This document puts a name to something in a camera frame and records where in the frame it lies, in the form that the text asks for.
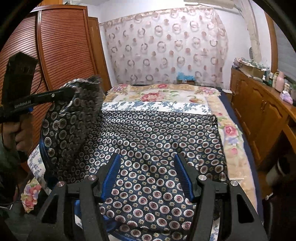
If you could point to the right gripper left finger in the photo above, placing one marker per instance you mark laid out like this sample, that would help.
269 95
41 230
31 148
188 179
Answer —
71 211

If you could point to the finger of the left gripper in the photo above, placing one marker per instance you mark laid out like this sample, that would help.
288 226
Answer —
67 92

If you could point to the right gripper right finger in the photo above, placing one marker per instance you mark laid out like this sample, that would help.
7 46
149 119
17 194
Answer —
238 218

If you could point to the navy patterned silk garment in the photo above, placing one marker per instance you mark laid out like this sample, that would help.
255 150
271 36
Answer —
138 166

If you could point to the person's left hand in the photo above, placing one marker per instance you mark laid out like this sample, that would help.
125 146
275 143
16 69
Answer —
19 136

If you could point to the brown louvered wardrobe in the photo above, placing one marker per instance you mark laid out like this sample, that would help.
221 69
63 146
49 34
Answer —
65 40

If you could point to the pink floral bed quilt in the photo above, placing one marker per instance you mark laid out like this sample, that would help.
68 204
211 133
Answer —
196 99

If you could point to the blue floral white sheet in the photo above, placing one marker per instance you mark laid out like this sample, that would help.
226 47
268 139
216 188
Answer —
148 107

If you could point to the pink circle patterned curtain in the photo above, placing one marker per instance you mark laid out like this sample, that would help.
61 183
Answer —
163 46

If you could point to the wooden sideboard cabinet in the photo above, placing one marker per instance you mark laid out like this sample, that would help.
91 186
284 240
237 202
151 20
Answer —
262 114

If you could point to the blue tissue box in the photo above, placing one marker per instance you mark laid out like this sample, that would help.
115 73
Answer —
185 79

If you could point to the lavender pouch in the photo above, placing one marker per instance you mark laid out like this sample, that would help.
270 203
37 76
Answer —
285 96

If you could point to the pink bottle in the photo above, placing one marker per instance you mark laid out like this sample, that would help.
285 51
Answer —
280 82

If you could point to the cardboard box on sideboard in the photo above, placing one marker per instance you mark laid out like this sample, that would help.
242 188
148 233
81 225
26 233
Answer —
251 70

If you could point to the grey window blind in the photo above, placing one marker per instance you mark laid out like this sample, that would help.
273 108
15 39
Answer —
286 54

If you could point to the beige wall air conditioner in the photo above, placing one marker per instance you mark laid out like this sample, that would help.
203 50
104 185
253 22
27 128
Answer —
222 3

